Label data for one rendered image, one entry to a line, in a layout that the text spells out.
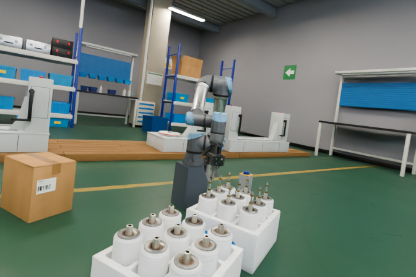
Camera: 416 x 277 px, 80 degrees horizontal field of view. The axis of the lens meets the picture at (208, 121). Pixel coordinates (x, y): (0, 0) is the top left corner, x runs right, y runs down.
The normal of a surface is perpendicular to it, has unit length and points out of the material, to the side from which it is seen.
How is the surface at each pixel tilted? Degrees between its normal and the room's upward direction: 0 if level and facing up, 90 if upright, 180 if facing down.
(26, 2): 90
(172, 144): 90
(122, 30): 90
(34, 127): 90
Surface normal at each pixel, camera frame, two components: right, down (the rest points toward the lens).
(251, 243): -0.51, -0.02
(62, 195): 0.87, 0.14
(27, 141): 0.58, 0.11
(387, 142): -0.80, -0.07
